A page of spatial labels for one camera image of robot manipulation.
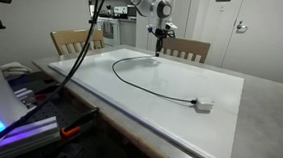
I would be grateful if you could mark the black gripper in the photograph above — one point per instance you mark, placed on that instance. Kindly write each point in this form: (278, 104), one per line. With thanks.
(160, 35)

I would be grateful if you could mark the white charger power adapter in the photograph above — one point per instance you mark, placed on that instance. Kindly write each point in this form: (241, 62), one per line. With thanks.
(205, 104)

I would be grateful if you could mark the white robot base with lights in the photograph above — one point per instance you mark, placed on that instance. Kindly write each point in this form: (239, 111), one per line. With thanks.
(0, 89)

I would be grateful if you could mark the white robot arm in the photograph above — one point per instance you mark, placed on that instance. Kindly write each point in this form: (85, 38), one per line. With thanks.
(153, 6)

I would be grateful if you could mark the wooden slat-back chair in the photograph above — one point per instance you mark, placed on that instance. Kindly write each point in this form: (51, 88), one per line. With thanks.
(190, 45)
(67, 37)

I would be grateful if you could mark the white kitchen stove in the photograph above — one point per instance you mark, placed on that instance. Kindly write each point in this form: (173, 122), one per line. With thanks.
(108, 41)

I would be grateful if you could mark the grey hanging dish towel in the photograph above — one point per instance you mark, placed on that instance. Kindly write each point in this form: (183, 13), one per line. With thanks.
(108, 30)

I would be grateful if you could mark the white countertop appliance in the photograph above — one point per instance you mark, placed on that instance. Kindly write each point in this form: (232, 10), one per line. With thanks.
(120, 10)

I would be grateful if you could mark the large white whiteboard sheet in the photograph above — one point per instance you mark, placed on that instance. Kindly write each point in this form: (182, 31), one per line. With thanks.
(178, 125)

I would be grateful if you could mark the white room door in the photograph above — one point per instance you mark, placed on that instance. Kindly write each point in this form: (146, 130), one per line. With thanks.
(267, 41)

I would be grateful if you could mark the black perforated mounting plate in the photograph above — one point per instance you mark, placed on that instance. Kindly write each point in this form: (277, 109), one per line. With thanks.
(65, 110)

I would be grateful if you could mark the white folded cloth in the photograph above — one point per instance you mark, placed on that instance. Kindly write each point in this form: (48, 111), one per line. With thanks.
(15, 68)

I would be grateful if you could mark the silver metal bracket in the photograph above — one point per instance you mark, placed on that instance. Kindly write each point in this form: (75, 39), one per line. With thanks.
(25, 96)

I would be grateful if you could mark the aluminium extrusion rail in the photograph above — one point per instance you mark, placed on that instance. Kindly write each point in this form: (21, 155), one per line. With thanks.
(41, 130)

